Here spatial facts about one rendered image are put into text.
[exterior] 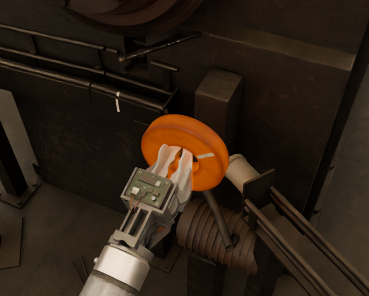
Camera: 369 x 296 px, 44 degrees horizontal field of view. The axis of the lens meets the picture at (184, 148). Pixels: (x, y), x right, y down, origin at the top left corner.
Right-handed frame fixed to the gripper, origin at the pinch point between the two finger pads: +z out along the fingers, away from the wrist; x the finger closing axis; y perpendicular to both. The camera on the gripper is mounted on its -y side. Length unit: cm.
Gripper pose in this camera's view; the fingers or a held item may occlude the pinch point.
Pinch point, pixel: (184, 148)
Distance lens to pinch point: 77.2
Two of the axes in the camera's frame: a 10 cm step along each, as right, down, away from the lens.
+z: 4.0, -8.3, 3.8
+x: -9.1, -3.3, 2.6
